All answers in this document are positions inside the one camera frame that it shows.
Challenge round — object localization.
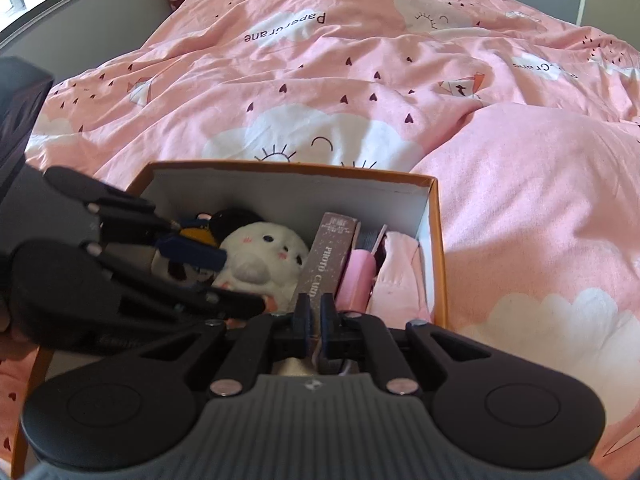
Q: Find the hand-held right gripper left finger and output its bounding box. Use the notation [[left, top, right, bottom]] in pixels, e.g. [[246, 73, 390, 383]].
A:
[[137, 292, 313, 397]]

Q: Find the pink fabric pouch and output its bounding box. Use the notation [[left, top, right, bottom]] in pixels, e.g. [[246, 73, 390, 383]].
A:
[[367, 231, 434, 324]]

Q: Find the pink printed duvet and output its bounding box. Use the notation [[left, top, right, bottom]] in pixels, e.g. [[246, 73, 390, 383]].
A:
[[0, 0, 640, 480]]

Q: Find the orange cardboard box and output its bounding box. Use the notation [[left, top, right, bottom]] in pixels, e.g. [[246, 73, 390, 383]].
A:
[[125, 160, 448, 332]]

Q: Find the person's left hand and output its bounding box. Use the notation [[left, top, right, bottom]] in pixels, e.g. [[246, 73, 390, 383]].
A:
[[0, 304, 39, 348]]

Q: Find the black ribbed item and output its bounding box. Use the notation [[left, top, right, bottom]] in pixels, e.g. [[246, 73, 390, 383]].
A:
[[354, 224, 390, 253]]

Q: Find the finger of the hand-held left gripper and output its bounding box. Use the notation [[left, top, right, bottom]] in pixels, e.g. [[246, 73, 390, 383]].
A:
[[9, 239, 267, 357], [44, 165, 229, 272]]

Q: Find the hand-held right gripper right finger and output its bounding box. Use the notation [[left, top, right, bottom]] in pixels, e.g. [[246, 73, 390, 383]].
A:
[[319, 291, 493, 397]]

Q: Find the white black-eared plush keychain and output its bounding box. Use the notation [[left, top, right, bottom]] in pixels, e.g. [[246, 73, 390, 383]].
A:
[[207, 207, 312, 314]]

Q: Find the small dark-patched plush keychain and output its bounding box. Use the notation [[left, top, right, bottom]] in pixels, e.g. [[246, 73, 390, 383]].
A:
[[152, 214, 226, 292]]

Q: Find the grey-brown card box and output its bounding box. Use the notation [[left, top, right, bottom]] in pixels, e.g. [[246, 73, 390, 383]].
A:
[[294, 211, 359, 312]]

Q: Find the pink cylinder bottle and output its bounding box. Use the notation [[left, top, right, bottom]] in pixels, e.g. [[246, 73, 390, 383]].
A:
[[335, 249, 377, 314]]

